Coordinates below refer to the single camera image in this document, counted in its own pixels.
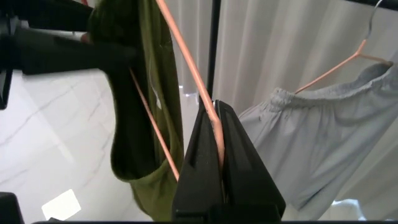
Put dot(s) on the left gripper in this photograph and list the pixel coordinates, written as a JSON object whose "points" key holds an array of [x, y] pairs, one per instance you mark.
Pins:
{"points": [[6, 62]]}

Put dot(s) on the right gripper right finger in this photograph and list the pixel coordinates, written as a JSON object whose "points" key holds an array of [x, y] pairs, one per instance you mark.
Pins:
{"points": [[248, 180]]}

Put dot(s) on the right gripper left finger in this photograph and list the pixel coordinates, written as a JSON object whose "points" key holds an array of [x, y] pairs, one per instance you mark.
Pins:
{"points": [[199, 174]]}

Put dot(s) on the pale grey shorts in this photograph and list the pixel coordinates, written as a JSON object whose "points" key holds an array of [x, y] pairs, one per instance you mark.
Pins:
{"points": [[317, 140]]}

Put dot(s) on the green garment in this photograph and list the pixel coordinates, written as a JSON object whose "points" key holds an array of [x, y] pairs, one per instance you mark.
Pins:
{"points": [[158, 62]]}

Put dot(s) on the pink clothes hanger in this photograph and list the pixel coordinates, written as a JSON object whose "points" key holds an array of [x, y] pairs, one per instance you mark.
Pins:
{"points": [[191, 65], [329, 70]]}

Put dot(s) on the black clothes rack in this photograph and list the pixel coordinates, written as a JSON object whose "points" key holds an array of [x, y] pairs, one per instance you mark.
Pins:
{"points": [[214, 46]]}

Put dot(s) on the white curtain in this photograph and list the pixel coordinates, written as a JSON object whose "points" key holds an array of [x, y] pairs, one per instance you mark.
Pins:
{"points": [[280, 37]]}

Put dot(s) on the red pedestal stand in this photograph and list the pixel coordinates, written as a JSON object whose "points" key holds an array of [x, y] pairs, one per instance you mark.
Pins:
{"points": [[84, 2]]}

